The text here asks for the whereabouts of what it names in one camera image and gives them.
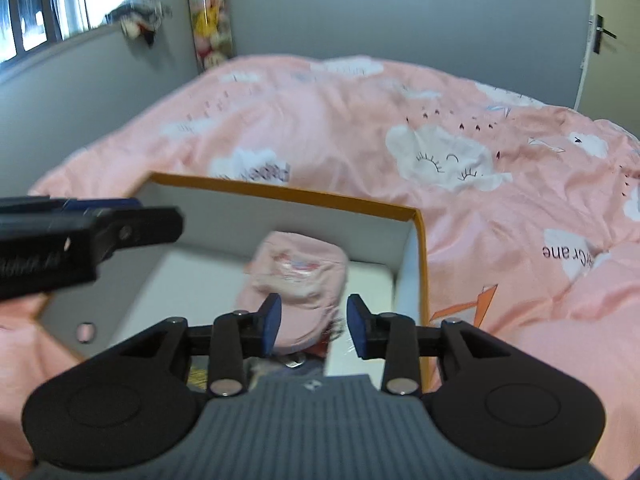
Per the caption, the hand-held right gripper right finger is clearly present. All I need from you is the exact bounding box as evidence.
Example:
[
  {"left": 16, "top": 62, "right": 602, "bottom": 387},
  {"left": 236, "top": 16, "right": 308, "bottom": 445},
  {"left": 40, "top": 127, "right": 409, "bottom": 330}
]
[{"left": 346, "top": 293, "right": 522, "bottom": 396}]

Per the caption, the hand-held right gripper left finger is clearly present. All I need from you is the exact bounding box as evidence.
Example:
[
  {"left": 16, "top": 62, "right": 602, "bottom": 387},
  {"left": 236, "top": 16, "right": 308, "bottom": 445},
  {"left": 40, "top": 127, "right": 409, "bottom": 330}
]
[{"left": 117, "top": 292, "right": 284, "bottom": 397}]

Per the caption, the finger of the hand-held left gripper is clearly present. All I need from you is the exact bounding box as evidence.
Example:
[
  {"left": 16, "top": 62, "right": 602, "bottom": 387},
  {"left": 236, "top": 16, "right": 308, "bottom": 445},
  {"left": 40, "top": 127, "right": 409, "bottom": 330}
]
[
  {"left": 89, "top": 205, "right": 184, "bottom": 264},
  {"left": 62, "top": 197, "right": 144, "bottom": 211}
]

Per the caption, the pink pouch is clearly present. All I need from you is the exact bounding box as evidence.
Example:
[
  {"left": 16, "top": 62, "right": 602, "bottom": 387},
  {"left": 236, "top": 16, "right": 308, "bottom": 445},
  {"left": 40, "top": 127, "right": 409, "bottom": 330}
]
[{"left": 235, "top": 230, "right": 350, "bottom": 357}]

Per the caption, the orange cardboard box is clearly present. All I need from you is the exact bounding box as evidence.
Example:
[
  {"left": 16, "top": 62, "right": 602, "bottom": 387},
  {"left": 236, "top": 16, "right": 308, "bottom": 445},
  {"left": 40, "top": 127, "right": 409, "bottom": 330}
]
[{"left": 36, "top": 172, "right": 432, "bottom": 393}]

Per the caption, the white glasses case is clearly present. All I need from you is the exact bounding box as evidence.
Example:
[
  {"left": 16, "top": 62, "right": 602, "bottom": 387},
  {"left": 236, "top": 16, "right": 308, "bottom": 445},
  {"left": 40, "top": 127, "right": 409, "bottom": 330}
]
[{"left": 325, "top": 259, "right": 401, "bottom": 380}]

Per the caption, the plush toy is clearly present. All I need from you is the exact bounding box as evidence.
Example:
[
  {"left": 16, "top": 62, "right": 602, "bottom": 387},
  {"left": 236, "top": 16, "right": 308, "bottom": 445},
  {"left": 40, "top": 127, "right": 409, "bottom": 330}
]
[{"left": 106, "top": 0, "right": 174, "bottom": 49}]

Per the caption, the pink printed blanket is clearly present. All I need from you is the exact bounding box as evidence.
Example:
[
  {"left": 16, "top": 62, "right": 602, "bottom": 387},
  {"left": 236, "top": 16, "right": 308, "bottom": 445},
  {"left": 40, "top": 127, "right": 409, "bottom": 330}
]
[{"left": 0, "top": 53, "right": 640, "bottom": 480}]

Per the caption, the hanging plush toy organizer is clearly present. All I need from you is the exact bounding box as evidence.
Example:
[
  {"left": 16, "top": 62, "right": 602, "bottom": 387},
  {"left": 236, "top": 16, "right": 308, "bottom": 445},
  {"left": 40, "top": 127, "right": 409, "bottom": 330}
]
[{"left": 181, "top": 0, "right": 237, "bottom": 74}]

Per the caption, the door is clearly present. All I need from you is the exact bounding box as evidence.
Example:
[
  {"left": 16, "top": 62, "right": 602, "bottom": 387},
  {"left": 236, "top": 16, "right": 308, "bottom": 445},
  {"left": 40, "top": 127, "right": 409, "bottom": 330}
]
[{"left": 574, "top": 0, "right": 640, "bottom": 133}]

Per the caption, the black door handle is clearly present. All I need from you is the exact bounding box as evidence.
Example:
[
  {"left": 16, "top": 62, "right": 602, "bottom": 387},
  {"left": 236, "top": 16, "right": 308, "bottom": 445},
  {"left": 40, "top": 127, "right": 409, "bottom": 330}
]
[{"left": 594, "top": 13, "right": 618, "bottom": 56}]

